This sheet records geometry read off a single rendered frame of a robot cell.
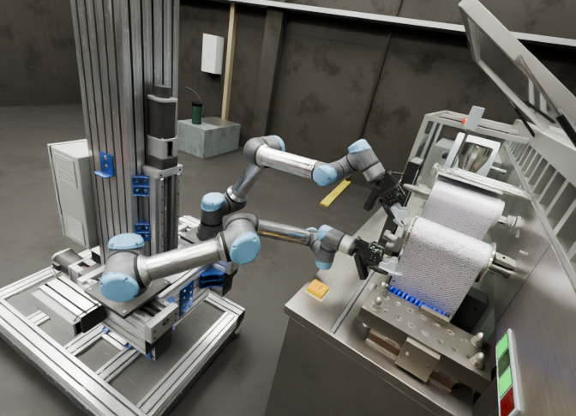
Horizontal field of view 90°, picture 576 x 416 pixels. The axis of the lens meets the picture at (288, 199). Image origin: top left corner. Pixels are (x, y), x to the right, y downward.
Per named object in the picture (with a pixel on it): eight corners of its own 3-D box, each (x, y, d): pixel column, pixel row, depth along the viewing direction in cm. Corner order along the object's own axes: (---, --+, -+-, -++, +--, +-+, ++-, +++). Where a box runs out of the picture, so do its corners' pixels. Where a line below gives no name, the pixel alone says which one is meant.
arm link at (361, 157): (350, 147, 116) (367, 135, 111) (364, 171, 116) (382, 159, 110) (342, 151, 110) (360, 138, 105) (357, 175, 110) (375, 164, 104)
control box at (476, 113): (460, 126, 141) (470, 105, 137) (475, 129, 138) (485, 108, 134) (459, 127, 135) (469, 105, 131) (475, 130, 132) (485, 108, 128)
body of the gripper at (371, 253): (381, 254, 107) (352, 240, 113) (375, 272, 111) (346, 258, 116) (387, 246, 114) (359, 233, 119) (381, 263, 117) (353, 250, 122)
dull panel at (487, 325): (476, 195, 284) (488, 173, 274) (480, 197, 283) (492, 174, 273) (463, 352, 106) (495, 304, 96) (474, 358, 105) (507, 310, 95)
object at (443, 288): (388, 286, 114) (405, 247, 106) (451, 318, 104) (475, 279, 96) (387, 286, 114) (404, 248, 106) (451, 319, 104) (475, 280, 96)
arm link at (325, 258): (323, 255, 136) (329, 236, 132) (334, 271, 127) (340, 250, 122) (309, 256, 133) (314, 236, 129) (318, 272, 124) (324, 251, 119)
